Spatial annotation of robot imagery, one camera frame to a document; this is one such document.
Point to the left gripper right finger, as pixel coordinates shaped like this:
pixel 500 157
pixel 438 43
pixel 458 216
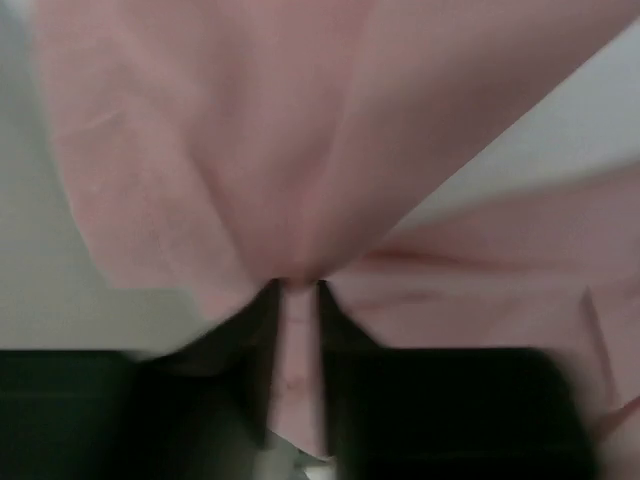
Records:
pixel 445 413

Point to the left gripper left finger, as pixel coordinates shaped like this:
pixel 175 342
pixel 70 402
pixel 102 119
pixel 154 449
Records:
pixel 197 413

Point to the pink trousers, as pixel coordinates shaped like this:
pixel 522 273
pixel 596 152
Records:
pixel 466 173

